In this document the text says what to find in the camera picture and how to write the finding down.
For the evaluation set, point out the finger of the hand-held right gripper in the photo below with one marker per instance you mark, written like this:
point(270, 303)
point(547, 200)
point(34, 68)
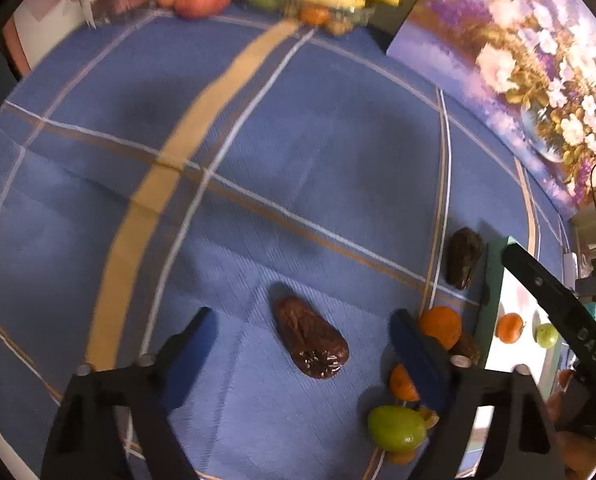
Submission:
point(553, 295)

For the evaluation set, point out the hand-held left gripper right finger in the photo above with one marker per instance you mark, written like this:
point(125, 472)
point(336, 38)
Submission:
point(418, 360)

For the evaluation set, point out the person's right hand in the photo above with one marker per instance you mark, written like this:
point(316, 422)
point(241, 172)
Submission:
point(578, 452)

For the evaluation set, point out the white power strip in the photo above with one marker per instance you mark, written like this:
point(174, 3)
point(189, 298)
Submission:
point(570, 265)

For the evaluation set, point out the orange mandarin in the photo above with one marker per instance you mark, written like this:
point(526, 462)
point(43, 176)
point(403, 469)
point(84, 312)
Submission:
point(402, 382)
point(509, 327)
point(440, 327)

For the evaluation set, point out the flower painting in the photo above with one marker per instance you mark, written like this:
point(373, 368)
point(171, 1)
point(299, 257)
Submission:
point(503, 60)

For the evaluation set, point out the blue plaid tablecloth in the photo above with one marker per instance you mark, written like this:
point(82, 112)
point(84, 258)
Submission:
point(328, 160)

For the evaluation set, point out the white tray with green rim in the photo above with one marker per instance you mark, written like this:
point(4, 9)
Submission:
point(515, 300)

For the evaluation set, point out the small round green fruit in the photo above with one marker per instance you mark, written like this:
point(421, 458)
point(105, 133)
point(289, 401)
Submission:
point(546, 335)

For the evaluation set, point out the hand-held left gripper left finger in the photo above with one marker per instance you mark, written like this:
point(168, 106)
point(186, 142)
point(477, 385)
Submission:
point(190, 355)

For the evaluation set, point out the large green pear-shaped fruit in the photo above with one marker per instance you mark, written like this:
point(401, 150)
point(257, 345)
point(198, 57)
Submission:
point(397, 427)

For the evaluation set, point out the clear plastic fruit container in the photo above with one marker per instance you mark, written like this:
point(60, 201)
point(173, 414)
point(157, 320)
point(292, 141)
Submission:
point(328, 12)

